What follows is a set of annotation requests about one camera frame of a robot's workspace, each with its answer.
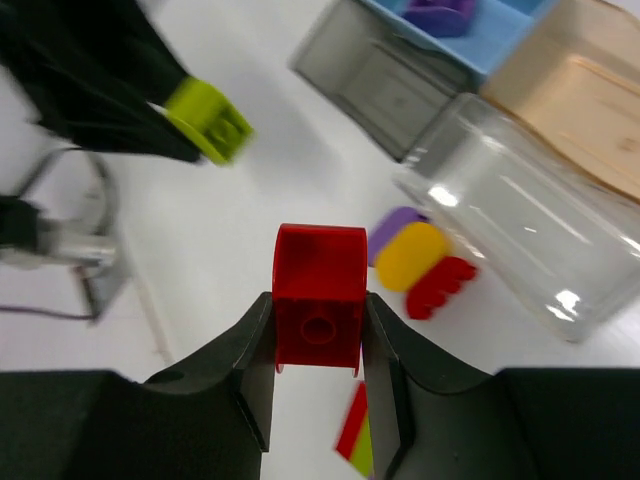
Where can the red green striped lego stack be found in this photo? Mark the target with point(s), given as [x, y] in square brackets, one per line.
[354, 440]

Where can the clear container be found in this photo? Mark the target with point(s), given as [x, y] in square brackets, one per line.
[568, 249]

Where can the smoky grey container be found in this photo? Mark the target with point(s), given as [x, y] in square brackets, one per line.
[390, 88]

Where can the yellow rounded lego brick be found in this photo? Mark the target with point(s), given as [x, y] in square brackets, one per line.
[411, 253]

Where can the purple flower lego brick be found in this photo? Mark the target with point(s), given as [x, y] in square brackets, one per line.
[441, 18]

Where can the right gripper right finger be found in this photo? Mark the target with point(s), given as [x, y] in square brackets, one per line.
[433, 416]

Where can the purple rounded lego brick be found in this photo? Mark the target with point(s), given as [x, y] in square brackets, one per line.
[387, 228]

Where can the red rounded lego brick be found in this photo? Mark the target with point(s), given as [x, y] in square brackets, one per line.
[319, 287]

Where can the red curved lego brick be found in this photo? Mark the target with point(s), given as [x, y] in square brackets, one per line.
[435, 287]

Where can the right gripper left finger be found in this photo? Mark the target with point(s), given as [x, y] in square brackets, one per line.
[207, 416]

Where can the orange translucent container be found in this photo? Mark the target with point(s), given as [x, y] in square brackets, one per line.
[574, 82]

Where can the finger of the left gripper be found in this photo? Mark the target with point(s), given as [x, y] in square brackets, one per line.
[97, 73]

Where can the blue container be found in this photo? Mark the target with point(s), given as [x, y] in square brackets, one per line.
[481, 35]

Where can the green lego brick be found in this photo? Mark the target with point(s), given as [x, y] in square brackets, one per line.
[207, 118]

